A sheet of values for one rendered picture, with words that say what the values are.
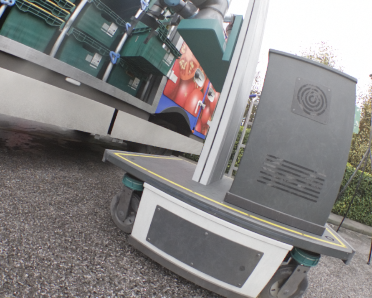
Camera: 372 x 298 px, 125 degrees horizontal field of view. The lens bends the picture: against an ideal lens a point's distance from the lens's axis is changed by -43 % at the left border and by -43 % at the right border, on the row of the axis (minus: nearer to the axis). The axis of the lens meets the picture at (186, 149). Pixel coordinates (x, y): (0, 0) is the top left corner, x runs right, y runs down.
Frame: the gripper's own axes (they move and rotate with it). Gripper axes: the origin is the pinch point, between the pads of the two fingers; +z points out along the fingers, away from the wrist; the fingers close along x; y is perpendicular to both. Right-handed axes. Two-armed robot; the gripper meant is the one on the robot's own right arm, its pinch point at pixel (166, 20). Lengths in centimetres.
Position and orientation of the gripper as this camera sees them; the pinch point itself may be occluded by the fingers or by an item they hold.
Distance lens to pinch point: 167.2
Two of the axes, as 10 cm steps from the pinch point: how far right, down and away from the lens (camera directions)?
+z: -8.5, -3.1, 4.2
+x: -3.2, 9.4, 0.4
